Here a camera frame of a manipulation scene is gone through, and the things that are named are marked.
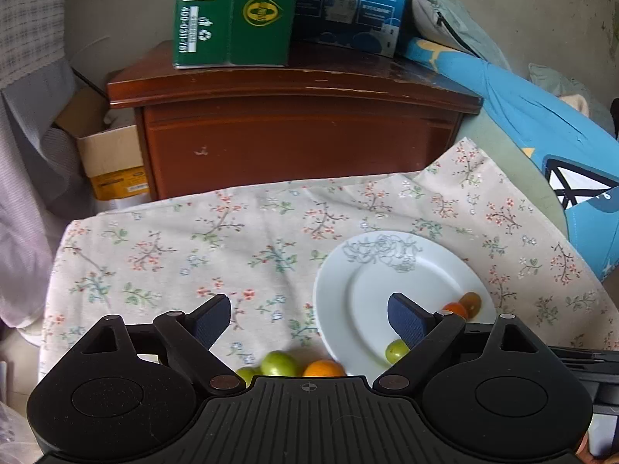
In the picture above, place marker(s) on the yellow box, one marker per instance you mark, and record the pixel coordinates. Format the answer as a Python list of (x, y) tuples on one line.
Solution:
[(118, 183)]

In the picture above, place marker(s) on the white plate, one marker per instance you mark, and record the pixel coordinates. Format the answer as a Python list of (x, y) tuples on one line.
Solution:
[(367, 295)]

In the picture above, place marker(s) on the green jujube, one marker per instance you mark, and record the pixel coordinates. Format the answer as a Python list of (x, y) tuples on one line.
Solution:
[(395, 351), (278, 363), (246, 376)]

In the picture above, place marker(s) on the orange mandarin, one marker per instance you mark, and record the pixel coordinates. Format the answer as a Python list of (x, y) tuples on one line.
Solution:
[(323, 369)]

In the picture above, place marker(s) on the person's right hand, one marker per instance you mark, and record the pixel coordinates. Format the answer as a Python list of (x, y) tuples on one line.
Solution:
[(587, 450)]

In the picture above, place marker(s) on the pale grey pillow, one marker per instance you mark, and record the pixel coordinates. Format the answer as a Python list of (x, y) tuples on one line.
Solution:
[(556, 82)]

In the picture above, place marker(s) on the green carton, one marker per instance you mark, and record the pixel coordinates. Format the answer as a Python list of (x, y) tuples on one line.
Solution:
[(227, 14)]

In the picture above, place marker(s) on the grey zip bag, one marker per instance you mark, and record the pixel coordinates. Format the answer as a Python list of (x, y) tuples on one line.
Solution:
[(449, 22)]

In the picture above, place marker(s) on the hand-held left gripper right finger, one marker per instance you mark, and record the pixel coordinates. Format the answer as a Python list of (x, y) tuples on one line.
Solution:
[(405, 323)]

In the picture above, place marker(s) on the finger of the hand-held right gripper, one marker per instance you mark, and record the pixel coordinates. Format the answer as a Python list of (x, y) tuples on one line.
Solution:
[(587, 355)]

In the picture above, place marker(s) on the blue carton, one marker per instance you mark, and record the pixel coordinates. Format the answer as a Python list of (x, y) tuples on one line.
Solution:
[(353, 5)]

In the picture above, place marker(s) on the cardboard box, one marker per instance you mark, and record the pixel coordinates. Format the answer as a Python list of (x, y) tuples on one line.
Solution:
[(104, 140)]

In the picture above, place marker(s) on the clear plastic bag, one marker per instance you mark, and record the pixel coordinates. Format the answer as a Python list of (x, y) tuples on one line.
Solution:
[(12, 425)]

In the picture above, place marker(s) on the green cushion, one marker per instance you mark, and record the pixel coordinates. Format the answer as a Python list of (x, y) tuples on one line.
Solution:
[(512, 154)]

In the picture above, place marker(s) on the brown fruit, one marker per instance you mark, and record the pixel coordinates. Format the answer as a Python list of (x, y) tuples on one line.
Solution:
[(471, 301)]

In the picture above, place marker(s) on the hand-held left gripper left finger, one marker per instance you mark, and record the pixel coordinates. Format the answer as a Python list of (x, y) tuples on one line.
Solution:
[(213, 321)]

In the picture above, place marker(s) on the floral tablecloth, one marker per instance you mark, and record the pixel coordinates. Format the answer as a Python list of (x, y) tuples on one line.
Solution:
[(203, 246)]

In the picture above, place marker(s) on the lilac striped cloth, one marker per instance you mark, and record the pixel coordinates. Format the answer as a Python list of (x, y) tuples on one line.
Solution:
[(29, 203)]

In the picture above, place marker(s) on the blue printed blanket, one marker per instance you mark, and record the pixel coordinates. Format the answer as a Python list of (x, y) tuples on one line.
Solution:
[(546, 125)]

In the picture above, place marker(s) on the checkered cloth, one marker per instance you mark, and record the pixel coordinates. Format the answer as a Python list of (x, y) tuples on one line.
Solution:
[(24, 34)]

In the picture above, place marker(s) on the wooden nightstand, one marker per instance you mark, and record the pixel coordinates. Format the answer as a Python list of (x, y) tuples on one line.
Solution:
[(290, 125)]

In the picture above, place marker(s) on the cherry tomato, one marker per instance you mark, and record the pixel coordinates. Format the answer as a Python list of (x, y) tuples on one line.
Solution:
[(454, 309)]

